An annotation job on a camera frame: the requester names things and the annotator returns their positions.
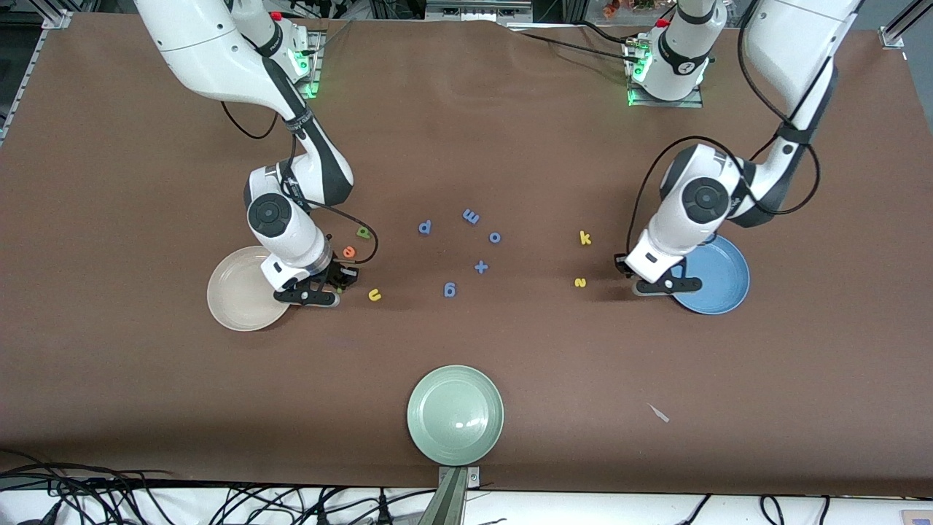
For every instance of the blue plate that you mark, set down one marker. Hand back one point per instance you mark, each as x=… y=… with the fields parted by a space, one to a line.
x=721 y=281

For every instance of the pale beige plate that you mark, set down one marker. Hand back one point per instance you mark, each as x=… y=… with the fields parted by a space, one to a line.
x=240 y=292

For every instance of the grey metal box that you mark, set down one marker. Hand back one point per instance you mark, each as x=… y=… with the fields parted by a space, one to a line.
x=477 y=13

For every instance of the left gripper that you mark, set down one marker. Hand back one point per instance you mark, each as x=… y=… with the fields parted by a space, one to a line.
x=620 y=265

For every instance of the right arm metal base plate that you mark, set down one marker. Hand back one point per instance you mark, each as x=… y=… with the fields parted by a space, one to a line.
x=315 y=73

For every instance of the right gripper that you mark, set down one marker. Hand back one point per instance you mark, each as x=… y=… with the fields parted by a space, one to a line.
x=337 y=275

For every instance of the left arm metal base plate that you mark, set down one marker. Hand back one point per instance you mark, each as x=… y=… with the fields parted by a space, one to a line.
x=667 y=103

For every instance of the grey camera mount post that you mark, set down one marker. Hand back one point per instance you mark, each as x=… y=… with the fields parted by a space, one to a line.
x=448 y=503

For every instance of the pale green plate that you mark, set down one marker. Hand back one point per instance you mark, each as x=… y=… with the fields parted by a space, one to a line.
x=455 y=415

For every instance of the white paper scrap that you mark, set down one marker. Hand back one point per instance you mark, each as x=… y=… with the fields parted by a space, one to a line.
x=660 y=414

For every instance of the aluminium frame rail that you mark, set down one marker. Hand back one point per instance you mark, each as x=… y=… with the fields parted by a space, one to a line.
x=893 y=35
x=29 y=65

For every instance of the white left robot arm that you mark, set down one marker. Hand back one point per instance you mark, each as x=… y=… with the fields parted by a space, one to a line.
x=703 y=200

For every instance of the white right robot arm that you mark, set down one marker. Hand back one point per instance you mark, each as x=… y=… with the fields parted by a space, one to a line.
x=219 y=51

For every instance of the brown table cover sheet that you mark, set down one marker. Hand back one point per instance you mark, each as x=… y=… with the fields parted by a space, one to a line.
x=466 y=146

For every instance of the blue letter g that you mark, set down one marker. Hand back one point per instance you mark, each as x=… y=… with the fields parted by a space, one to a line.
x=454 y=290

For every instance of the blue letter m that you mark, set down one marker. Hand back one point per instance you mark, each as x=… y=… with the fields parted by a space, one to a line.
x=471 y=216

